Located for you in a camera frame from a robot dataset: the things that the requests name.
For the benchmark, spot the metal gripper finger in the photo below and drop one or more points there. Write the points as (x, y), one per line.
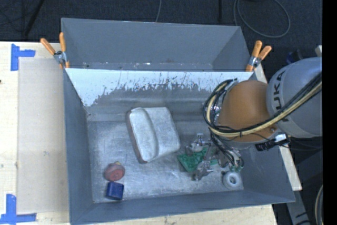
(198, 142)
(202, 171)

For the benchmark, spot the green flat packet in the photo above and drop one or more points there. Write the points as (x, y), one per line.
(191, 160)

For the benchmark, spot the red round disc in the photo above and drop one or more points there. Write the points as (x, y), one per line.
(114, 172)

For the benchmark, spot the blue cylinder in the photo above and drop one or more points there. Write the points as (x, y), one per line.
(114, 190)

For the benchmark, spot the grey metal bin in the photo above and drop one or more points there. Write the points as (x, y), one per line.
(147, 44)

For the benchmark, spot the black cylinder on white bracket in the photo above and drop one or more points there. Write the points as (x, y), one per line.
(271, 142)

